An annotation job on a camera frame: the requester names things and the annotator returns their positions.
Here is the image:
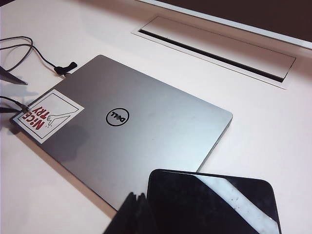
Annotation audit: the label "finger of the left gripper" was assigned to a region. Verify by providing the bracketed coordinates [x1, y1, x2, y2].
[0, 105, 25, 113]
[0, 64, 28, 85]

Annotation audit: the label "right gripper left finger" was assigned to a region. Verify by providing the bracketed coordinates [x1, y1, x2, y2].
[104, 192, 145, 234]

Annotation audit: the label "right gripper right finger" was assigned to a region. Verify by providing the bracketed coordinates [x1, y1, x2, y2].
[138, 193, 159, 234]

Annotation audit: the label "black charging cable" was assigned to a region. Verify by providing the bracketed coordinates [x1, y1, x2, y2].
[0, 95, 32, 112]

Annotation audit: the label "black smartphone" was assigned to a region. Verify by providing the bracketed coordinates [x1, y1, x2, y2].
[145, 168, 283, 234]

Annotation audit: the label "white Nice Try sticker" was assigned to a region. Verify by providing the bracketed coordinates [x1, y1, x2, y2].
[11, 89, 85, 143]

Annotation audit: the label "silver Dell laptop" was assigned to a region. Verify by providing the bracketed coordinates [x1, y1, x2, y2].
[9, 54, 234, 212]

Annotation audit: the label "brown desk partition panel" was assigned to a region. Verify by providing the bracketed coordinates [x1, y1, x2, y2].
[168, 0, 312, 37]

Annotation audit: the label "black laptop power cable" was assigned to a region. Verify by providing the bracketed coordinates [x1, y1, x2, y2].
[0, 36, 78, 76]

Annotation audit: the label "white desk cable flap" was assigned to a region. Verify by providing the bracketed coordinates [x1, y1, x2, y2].
[133, 16, 297, 91]

